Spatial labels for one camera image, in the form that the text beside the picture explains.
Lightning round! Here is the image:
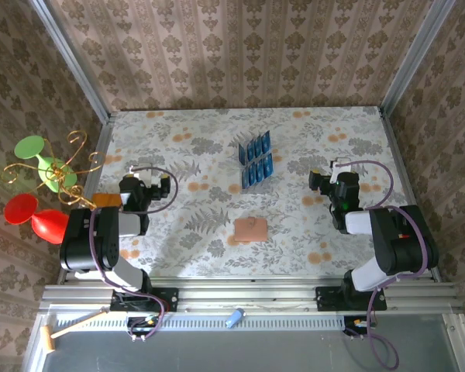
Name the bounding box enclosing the pink leather card holder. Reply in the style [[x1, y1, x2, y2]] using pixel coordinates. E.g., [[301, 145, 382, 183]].
[[233, 216, 269, 244]]

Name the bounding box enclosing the clear acrylic card stand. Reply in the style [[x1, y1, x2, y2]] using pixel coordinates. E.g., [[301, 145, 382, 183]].
[[228, 129, 280, 195]]

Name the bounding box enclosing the orange wooden board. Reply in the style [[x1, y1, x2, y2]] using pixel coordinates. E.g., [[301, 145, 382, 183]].
[[91, 192, 123, 209]]

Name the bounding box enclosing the green plastic goblet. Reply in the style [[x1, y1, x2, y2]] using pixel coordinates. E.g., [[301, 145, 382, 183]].
[[14, 135, 78, 194]]

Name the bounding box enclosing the red plastic goblet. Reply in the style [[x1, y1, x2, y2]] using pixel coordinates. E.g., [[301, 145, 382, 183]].
[[3, 193, 71, 245]]

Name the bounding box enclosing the black power connector block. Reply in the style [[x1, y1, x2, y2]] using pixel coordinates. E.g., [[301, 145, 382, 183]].
[[343, 315, 373, 337], [126, 315, 159, 337]]

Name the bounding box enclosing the light blue plastic tube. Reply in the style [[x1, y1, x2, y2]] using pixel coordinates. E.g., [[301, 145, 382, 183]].
[[224, 308, 247, 330]]

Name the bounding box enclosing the wooden mallet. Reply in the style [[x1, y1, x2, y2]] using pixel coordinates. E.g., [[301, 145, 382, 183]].
[[40, 308, 109, 353]]

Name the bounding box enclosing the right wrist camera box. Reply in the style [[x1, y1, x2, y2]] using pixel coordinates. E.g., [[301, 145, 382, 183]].
[[337, 171, 360, 194]]

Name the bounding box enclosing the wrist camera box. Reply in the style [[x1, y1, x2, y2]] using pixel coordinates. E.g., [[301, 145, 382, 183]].
[[150, 174, 172, 200], [337, 171, 360, 194]]

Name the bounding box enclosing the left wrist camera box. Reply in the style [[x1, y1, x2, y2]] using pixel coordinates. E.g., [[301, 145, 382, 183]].
[[150, 174, 172, 200]]

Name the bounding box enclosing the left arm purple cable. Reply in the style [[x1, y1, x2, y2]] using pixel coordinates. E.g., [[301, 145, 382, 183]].
[[88, 165, 178, 343]]

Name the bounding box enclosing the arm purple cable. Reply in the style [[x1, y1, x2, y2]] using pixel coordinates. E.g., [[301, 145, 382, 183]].
[[88, 165, 178, 343], [348, 160, 431, 370]]

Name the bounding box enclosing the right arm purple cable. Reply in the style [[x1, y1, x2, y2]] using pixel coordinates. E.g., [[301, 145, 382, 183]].
[[348, 160, 431, 370]]

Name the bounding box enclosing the aluminium table side rail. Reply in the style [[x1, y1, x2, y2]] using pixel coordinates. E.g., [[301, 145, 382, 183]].
[[57, 112, 114, 286], [377, 106, 443, 283]]

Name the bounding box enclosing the gold wire hook stand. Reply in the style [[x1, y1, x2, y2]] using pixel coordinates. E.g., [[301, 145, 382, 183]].
[[0, 129, 108, 212]]

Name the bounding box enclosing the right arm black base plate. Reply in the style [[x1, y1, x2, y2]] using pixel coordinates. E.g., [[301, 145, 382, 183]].
[[315, 285, 388, 312]]

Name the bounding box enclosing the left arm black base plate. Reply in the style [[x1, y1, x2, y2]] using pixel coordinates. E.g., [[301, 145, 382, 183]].
[[110, 287, 179, 313]]

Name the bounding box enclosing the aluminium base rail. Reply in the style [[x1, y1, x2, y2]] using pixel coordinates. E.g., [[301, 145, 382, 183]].
[[38, 275, 465, 315]]

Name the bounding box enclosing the aluminium frame post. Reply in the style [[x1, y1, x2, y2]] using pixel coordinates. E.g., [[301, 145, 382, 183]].
[[27, 0, 113, 124], [378, 0, 457, 114]]

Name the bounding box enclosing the slotted grey cable duct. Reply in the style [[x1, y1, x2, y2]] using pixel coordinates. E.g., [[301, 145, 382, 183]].
[[53, 312, 348, 331]]

